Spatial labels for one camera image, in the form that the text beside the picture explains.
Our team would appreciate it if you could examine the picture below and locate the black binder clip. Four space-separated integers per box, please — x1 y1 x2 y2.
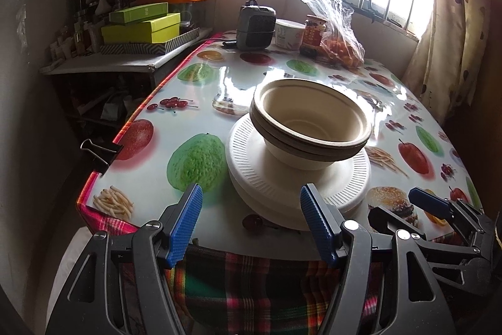
80 139 124 170

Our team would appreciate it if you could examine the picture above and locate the white paper plates stack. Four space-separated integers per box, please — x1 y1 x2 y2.
225 114 372 204

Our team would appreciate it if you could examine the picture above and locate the plaid cloth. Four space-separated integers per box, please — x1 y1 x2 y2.
76 202 393 335

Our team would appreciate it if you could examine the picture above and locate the food printed glossy tablecloth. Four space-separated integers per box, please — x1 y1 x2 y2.
78 30 485 241

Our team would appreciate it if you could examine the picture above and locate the white plastic tub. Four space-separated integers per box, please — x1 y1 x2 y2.
275 19 307 51

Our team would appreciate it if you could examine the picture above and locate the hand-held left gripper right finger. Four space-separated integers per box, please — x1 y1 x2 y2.
300 183 457 335

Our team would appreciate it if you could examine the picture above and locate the flat green box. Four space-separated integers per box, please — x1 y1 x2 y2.
109 3 169 24

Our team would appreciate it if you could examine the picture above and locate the cream curtain with fruit print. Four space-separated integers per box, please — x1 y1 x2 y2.
404 0 495 124

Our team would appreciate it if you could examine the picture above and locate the striped tray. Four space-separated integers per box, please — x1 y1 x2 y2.
99 27 200 56

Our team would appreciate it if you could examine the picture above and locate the group of small bottles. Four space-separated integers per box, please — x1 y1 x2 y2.
49 0 118 59

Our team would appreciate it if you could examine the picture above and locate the glass jar with red label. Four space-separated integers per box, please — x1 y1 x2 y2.
300 14 328 59

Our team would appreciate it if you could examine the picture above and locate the small grey heater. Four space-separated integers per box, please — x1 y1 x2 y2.
236 0 276 50

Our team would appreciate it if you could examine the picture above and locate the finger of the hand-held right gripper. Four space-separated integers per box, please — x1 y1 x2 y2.
408 187 491 241
367 205 481 261

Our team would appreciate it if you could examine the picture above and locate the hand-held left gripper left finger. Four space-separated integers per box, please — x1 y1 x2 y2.
45 184 204 335

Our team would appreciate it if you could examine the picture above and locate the white side table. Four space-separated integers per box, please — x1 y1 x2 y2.
39 27 214 92

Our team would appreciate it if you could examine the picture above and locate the white paper plate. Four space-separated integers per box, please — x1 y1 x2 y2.
229 178 367 220

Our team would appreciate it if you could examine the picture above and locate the large green box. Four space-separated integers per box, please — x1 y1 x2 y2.
101 12 182 44

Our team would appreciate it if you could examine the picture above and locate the clear bag of oranges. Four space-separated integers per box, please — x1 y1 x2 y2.
294 0 366 69

